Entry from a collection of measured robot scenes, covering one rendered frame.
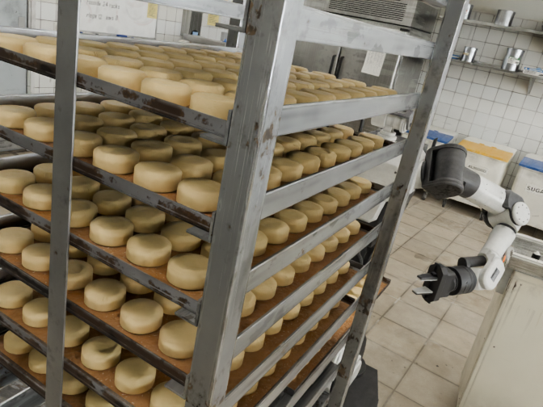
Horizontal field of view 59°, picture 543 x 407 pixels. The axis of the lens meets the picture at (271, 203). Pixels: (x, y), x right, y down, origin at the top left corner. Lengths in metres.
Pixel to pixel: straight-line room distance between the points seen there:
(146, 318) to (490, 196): 1.31
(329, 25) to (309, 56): 5.43
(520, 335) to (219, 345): 1.95
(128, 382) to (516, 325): 1.88
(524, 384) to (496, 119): 4.18
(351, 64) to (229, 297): 5.33
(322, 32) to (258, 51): 0.14
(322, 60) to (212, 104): 5.44
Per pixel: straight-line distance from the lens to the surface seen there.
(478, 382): 2.46
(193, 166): 0.55
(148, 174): 0.51
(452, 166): 1.60
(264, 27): 0.38
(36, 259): 0.71
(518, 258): 2.20
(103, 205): 0.66
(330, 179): 0.65
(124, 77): 0.53
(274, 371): 0.87
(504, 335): 2.33
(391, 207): 1.00
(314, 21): 0.49
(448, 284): 1.55
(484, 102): 6.21
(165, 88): 0.49
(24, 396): 1.05
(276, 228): 0.65
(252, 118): 0.39
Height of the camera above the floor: 1.59
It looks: 21 degrees down
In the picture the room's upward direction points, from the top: 12 degrees clockwise
